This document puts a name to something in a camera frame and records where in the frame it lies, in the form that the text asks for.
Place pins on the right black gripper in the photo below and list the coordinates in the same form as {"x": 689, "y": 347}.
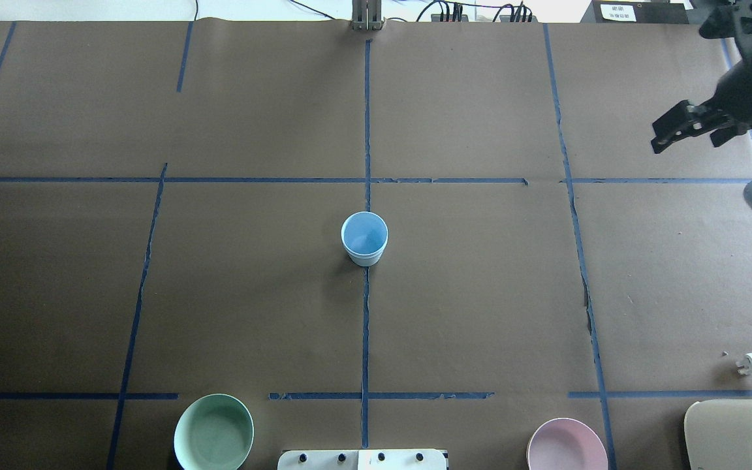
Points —
{"x": 743, "y": 93}

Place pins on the light blue cup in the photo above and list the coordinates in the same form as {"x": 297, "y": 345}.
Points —
{"x": 364, "y": 234}
{"x": 365, "y": 259}

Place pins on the black box with label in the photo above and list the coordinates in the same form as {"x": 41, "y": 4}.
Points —
{"x": 637, "y": 12}

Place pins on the far orange black connector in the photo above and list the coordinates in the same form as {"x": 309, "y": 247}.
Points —
{"x": 449, "y": 12}

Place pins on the white toaster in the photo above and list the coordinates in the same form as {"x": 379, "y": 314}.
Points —
{"x": 718, "y": 434}

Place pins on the pink bowl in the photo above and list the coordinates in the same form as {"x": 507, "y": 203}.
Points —
{"x": 565, "y": 443}

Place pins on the green bowl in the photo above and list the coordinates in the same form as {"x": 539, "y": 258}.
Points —
{"x": 214, "y": 432}

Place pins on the aluminium frame post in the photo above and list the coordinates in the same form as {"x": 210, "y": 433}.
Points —
{"x": 367, "y": 15}

